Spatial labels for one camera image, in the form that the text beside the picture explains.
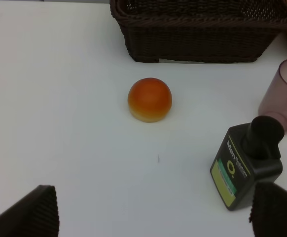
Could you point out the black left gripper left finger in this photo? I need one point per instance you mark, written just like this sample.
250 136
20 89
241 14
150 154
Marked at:
35 215

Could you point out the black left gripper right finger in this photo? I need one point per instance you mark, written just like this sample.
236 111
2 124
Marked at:
269 211

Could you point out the black pump bottle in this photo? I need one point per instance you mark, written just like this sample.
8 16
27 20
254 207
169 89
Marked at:
249 154

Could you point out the purple translucent plastic cup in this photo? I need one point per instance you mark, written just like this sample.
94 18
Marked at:
274 102

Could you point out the round orange bread bun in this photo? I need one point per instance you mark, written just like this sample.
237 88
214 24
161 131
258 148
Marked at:
149 100

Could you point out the dark brown wicker basket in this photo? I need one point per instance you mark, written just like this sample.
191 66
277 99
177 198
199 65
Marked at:
206 31

